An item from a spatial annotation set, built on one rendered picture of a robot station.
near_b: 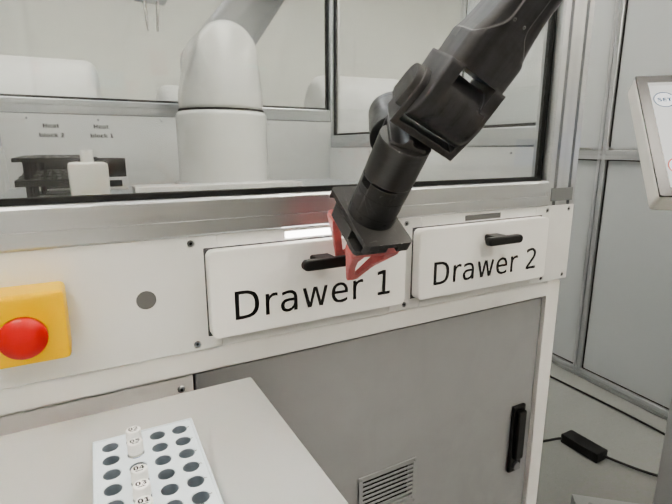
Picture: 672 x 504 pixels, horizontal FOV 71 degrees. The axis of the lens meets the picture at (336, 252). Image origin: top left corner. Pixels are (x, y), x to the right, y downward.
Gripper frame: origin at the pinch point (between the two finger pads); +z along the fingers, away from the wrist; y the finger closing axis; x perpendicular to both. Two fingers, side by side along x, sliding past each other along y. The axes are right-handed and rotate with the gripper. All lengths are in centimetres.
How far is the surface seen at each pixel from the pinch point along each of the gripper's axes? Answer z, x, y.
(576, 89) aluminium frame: -18, -49, 18
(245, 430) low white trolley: 6.2, 17.2, -15.2
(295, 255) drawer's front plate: 0.5, 6.3, 3.0
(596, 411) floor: 100, -147, -13
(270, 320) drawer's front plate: 7.2, 9.9, -1.8
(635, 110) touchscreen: -14, -75, 20
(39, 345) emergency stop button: 1.2, 34.6, -4.0
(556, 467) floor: 92, -102, -25
